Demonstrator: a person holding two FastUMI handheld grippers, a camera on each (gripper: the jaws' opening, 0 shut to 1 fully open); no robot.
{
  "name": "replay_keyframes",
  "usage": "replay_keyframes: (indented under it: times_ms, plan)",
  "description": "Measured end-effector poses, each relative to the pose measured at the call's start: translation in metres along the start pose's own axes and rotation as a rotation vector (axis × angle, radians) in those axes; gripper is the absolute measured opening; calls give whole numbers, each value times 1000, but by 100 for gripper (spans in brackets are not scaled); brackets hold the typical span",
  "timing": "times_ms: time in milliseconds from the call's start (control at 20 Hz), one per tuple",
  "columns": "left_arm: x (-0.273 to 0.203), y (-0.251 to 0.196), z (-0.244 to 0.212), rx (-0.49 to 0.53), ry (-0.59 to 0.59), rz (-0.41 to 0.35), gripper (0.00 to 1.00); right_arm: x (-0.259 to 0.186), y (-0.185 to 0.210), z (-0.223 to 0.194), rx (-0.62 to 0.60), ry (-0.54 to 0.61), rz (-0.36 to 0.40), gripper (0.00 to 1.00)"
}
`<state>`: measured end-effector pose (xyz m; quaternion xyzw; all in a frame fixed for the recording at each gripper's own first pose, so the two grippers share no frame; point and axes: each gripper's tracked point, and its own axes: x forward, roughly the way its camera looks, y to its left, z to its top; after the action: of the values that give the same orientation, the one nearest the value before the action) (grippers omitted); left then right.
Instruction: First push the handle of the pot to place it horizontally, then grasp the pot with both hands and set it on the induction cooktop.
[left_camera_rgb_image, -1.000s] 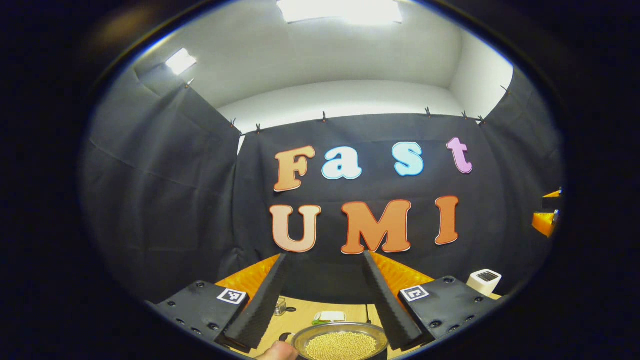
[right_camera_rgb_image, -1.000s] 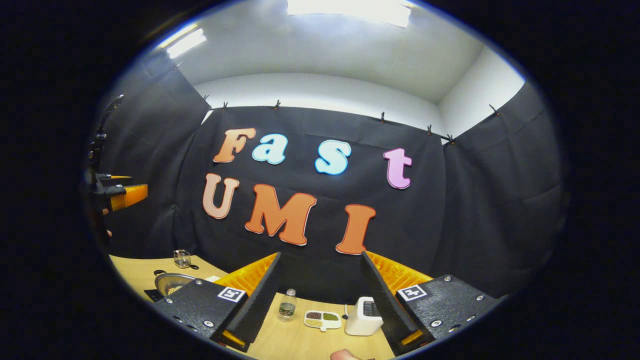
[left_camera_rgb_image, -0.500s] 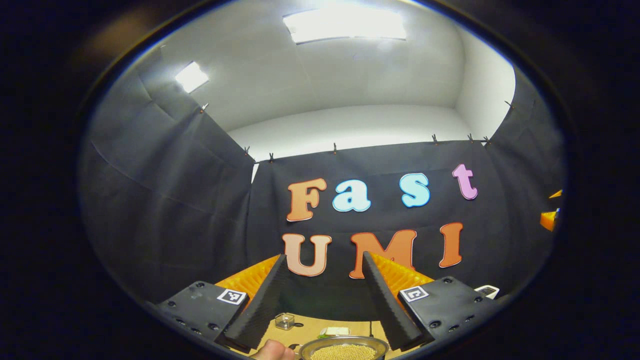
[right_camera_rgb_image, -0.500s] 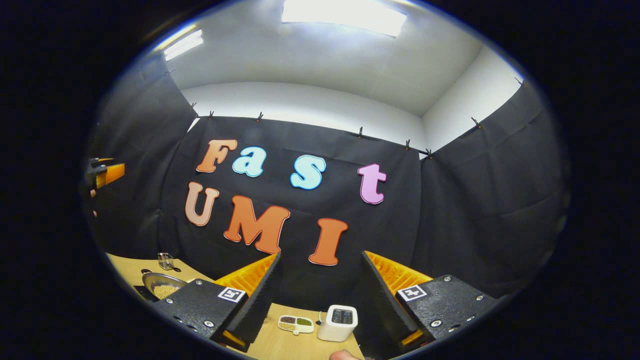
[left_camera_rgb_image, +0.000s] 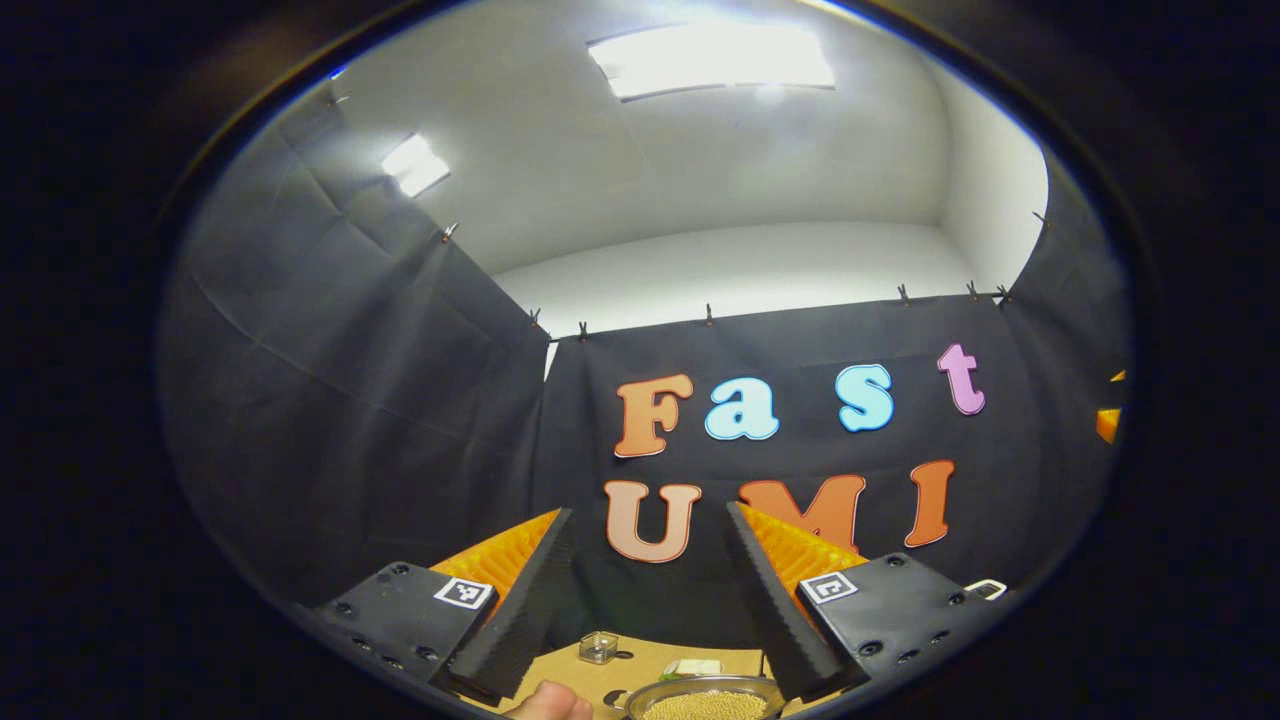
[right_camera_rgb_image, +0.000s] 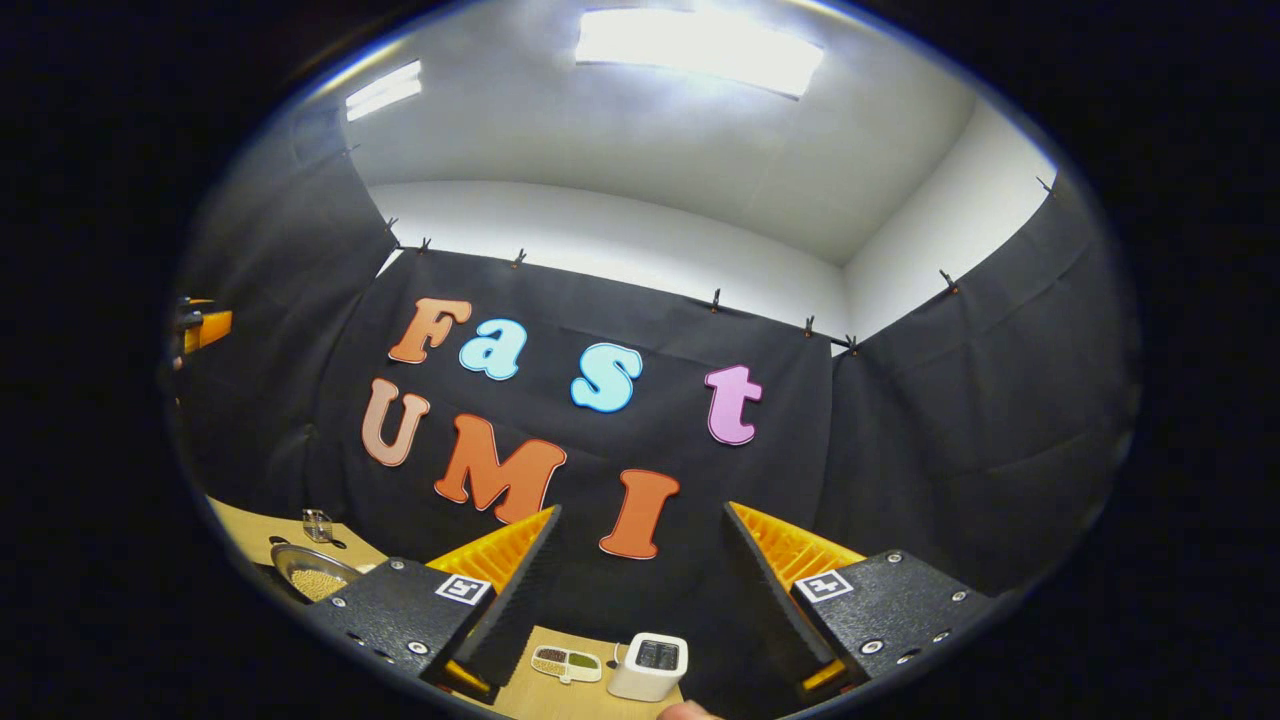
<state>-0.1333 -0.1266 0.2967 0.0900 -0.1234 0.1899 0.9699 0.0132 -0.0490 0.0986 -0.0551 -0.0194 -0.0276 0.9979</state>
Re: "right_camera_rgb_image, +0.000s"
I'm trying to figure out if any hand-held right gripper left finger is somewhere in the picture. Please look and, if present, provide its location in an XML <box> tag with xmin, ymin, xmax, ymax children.
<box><xmin>305</xmin><ymin>505</ymin><xmax>563</xmax><ymax>701</ymax></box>

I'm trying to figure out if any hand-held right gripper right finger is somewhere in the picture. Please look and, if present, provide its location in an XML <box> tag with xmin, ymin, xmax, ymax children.
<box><xmin>722</xmin><ymin>500</ymin><xmax>996</xmax><ymax>713</ymax></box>

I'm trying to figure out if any steel pot with black handles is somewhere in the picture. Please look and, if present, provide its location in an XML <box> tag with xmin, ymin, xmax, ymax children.
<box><xmin>270</xmin><ymin>543</ymin><xmax>363</xmax><ymax>603</ymax></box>

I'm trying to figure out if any white divided dish of beans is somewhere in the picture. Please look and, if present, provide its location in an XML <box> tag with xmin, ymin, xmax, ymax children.
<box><xmin>530</xmin><ymin>645</ymin><xmax>604</xmax><ymax>685</ymax></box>

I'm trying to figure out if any white toaster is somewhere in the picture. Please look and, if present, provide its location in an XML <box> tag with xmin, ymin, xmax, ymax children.
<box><xmin>607</xmin><ymin>632</ymin><xmax>689</xmax><ymax>703</ymax></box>

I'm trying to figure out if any pile of yellow soybeans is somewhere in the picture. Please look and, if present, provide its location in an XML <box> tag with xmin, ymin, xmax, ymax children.
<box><xmin>290</xmin><ymin>568</ymin><xmax>351</xmax><ymax>601</ymax></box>

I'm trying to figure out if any black backdrop cloth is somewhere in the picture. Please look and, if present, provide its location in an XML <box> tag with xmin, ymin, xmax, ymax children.
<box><xmin>165</xmin><ymin>100</ymin><xmax>1141</xmax><ymax>716</ymax></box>

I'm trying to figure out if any small ceiling light panel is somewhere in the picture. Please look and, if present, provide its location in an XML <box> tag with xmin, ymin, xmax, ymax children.
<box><xmin>345</xmin><ymin>60</ymin><xmax>424</xmax><ymax>123</ymax></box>

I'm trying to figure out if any row of black cloth clips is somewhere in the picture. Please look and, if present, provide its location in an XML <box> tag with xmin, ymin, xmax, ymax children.
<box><xmin>345</xmin><ymin>145</ymin><xmax>1056</xmax><ymax>356</ymax></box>

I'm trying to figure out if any large ceiling light panel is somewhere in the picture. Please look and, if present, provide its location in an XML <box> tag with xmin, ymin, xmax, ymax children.
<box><xmin>575</xmin><ymin>8</ymin><xmax>826</xmax><ymax>99</ymax></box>

